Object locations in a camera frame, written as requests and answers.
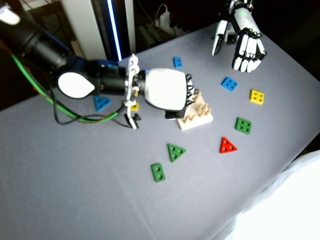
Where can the green triangle three-hole block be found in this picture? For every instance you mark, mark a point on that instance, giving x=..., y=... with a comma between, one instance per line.
x=175, y=152

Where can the yellow square four-hole block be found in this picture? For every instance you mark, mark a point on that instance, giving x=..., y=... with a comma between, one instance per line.
x=257, y=97

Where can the white backdrop sheet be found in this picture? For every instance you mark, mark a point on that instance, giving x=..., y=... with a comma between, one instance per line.
x=287, y=205

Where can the white power adapter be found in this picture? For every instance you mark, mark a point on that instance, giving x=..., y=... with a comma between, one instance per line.
x=163, y=21

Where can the red triangle three-hole block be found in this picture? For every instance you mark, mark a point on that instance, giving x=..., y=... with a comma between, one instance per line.
x=227, y=146

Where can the grey table cloth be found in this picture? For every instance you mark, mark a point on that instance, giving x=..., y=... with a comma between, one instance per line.
x=75, y=187

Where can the blue rectangle two-hole block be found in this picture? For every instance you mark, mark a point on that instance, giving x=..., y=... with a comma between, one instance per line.
x=177, y=63

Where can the yellow rectangle two-hole block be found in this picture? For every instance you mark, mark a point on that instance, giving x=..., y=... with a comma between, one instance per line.
x=135, y=107

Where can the blue triangle block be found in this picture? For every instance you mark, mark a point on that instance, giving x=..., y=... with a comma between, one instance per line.
x=102, y=103

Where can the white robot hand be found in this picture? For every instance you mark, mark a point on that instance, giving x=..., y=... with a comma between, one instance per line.
x=165, y=87
x=247, y=22

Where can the green square four-hole block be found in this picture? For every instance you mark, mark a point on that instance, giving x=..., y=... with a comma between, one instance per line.
x=243, y=125

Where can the white column with blue light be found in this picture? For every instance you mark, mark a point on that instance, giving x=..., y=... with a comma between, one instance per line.
x=82, y=25

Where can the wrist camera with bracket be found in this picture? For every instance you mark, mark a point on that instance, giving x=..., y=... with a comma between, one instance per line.
x=131, y=72

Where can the blue square four-hole block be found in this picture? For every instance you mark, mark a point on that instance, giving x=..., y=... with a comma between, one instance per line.
x=229, y=84

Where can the green rectangle two-hole block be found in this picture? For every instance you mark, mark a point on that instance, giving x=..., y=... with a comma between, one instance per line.
x=158, y=173

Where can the wooden peg board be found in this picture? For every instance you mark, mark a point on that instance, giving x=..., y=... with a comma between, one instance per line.
x=197, y=122

